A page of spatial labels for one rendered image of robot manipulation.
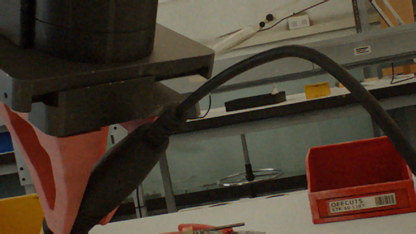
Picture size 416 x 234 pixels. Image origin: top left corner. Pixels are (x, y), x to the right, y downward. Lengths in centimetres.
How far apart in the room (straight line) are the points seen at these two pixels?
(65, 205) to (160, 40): 9
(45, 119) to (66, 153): 2
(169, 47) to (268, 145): 446
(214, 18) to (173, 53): 448
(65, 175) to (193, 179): 457
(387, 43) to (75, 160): 239
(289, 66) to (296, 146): 220
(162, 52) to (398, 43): 236
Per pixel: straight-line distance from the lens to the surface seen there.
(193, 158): 482
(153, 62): 28
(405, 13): 437
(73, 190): 30
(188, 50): 30
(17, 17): 28
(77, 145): 27
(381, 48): 262
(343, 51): 261
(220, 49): 296
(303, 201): 75
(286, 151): 476
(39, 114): 27
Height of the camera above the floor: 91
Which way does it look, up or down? 3 degrees down
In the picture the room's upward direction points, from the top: 10 degrees counter-clockwise
